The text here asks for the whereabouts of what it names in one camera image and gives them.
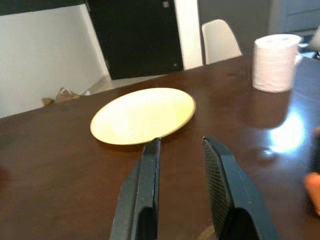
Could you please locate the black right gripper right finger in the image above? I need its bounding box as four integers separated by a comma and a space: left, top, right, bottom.
202, 136, 280, 240

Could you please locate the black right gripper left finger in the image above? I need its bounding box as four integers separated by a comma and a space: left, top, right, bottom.
109, 137, 162, 240

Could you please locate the round yellow plate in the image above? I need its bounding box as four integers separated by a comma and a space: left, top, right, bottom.
89, 87, 196, 146

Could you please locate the orange and black fan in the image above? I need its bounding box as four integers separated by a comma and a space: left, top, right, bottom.
303, 126, 320, 217

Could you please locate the open cardboard box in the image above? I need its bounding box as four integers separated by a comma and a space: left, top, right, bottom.
41, 86, 91, 105

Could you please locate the white toilet paper roll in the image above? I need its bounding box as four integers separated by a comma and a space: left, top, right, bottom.
251, 34, 303, 93

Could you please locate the white shell chair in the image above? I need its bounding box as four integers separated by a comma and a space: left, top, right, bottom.
201, 19, 243, 65

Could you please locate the black door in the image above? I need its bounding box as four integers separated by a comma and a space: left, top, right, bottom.
86, 0, 185, 80

